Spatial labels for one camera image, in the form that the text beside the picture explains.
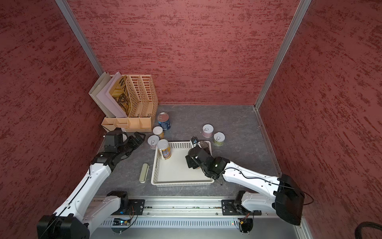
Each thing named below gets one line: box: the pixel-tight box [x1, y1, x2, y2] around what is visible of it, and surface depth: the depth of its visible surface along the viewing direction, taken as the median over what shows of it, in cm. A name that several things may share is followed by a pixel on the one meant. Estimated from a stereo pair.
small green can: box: [212, 131, 226, 147], surface depth 98 cm
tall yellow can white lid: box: [157, 138, 172, 160], surface depth 85 cm
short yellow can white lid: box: [152, 125, 165, 140], surface depth 99 cm
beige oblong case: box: [138, 162, 150, 184], surface depth 85 cm
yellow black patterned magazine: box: [109, 75, 132, 118], surface depth 102 cm
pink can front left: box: [147, 134, 160, 150], surface depth 94 cm
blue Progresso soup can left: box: [157, 112, 172, 130], surface depth 102 cm
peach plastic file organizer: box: [101, 74, 159, 133], surface depth 107 cm
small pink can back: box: [201, 123, 214, 139], surface depth 102 cm
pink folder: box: [95, 71, 128, 119], surface depth 94 cm
